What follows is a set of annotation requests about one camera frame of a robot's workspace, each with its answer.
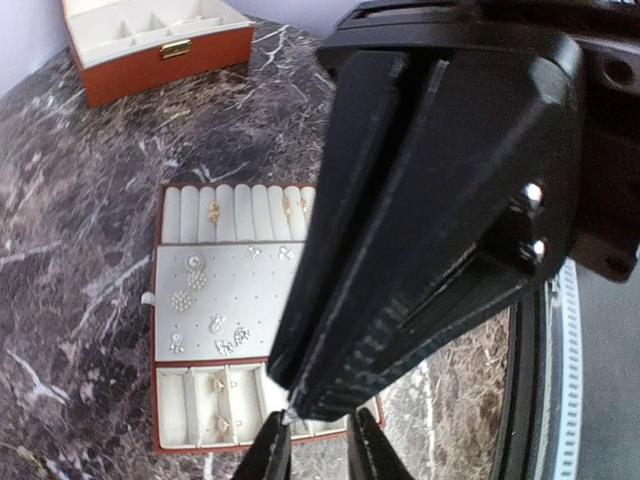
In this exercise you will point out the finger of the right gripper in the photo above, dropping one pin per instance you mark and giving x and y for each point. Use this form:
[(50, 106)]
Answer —
[(366, 99), (470, 206)]

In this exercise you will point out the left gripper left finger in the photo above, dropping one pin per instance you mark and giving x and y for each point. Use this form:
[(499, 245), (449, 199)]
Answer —
[(269, 457)]

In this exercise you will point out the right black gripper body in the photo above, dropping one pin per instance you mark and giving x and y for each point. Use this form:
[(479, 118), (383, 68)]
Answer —
[(605, 227)]

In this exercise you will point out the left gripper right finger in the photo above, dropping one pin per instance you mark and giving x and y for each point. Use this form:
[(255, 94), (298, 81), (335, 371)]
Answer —
[(370, 454)]

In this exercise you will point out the red jewelry tray insert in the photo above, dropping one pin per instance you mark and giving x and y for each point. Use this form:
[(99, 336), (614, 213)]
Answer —
[(224, 260)]

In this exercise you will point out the red jewelry box open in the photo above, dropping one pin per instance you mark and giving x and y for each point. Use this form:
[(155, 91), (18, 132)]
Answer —
[(126, 47)]

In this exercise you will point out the white slotted cable duct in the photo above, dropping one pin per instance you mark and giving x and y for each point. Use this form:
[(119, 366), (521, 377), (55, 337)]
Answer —
[(566, 373)]

